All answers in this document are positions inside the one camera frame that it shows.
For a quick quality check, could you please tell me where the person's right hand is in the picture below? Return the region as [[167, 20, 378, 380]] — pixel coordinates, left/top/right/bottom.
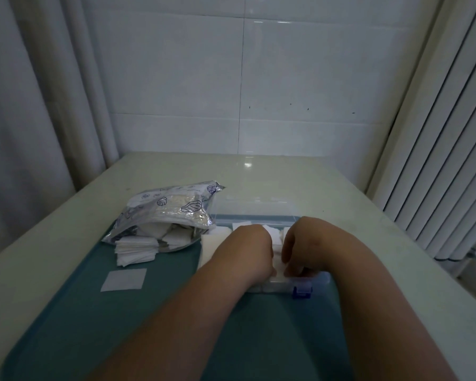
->
[[282, 217, 344, 279]]

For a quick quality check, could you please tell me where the person's left hand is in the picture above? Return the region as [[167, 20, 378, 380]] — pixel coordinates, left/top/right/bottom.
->
[[218, 225, 274, 283]]

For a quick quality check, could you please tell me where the person's right forearm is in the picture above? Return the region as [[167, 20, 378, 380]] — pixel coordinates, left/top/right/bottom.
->
[[321, 226, 459, 381]]

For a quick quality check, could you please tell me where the person's left forearm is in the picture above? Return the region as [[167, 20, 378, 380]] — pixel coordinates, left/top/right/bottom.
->
[[85, 250, 268, 381]]

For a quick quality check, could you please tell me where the clear plastic compartment box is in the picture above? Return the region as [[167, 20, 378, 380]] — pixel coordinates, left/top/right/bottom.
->
[[198, 196, 332, 294]]

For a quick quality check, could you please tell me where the silver printed plastic bag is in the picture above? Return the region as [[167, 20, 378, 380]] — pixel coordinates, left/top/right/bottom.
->
[[102, 180, 225, 247]]

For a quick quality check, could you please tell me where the pile of white gauze squares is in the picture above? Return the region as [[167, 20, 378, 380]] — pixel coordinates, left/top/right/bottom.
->
[[114, 222, 195, 268]]

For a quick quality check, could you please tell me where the single white gauze square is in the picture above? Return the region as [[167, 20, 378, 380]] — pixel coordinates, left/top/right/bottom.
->
[[100, 269, 148, 292]]

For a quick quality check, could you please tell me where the white radiator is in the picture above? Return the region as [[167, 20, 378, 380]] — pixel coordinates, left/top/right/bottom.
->
[[367, 0, 476, 260]]

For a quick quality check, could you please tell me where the teal plastic tray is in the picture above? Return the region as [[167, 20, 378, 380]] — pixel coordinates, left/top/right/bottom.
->
[[1, 228, 351, 381]]

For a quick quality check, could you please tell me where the white curtain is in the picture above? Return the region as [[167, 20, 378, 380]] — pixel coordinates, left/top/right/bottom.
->
[[0, 0, 120, 266]]

